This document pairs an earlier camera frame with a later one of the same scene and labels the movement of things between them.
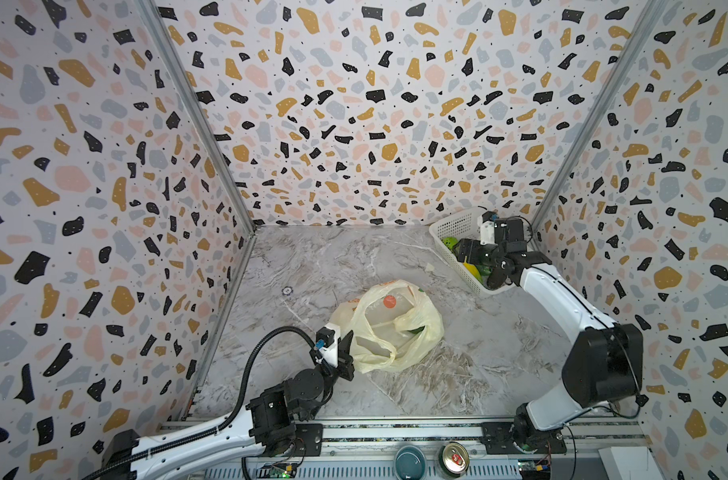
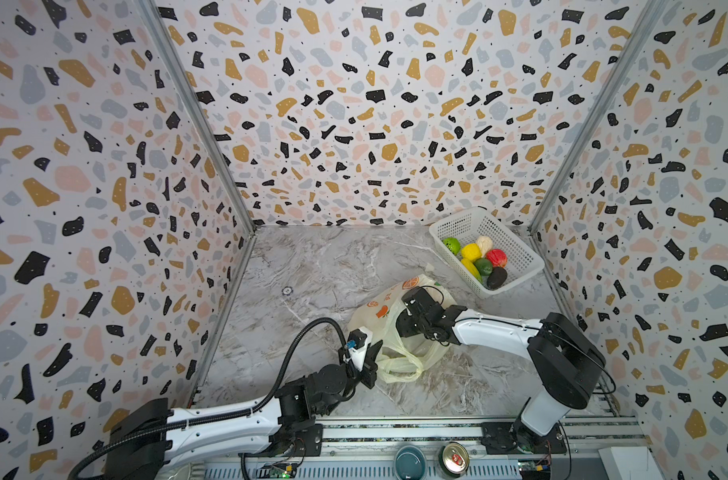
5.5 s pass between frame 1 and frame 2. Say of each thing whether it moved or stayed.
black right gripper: moved
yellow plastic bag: moved
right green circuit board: stayed
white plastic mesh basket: stayed
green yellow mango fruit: stayed
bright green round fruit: stayed
